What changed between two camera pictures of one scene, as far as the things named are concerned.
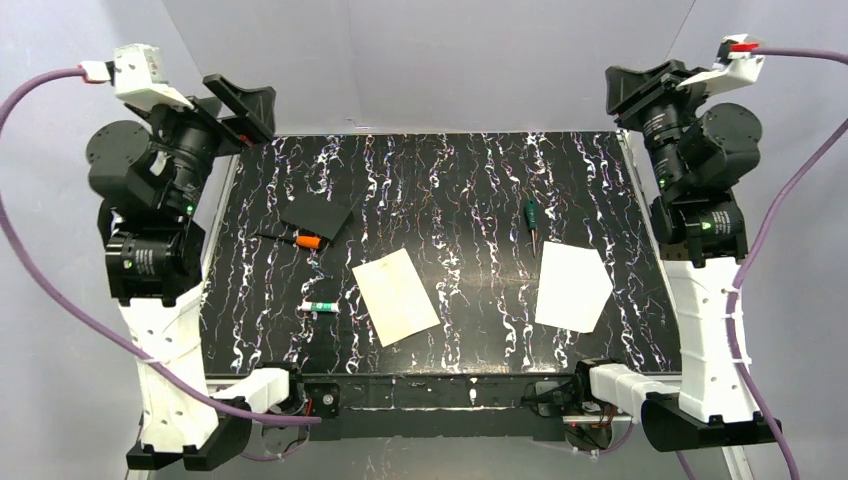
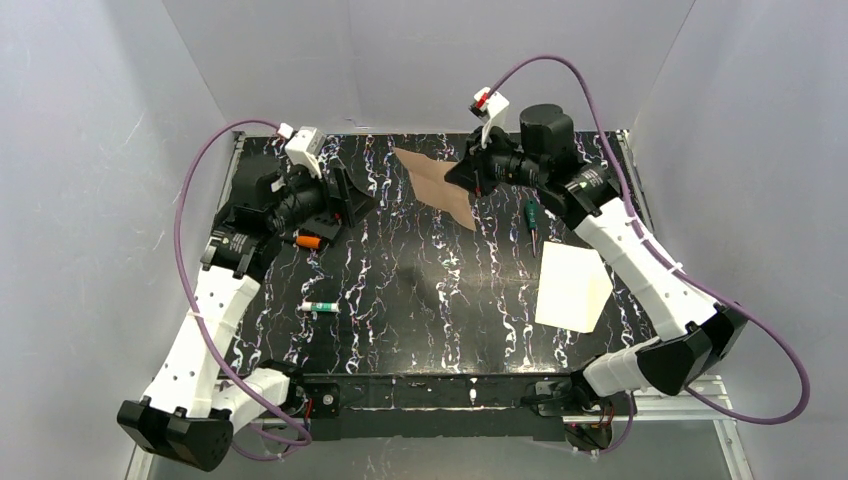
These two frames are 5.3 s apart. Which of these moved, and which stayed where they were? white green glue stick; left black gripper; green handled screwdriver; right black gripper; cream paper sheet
Moved: right black gripper; left black gripper
Stayed: white green glue stick; cream paper sheet; green handled screwdriver
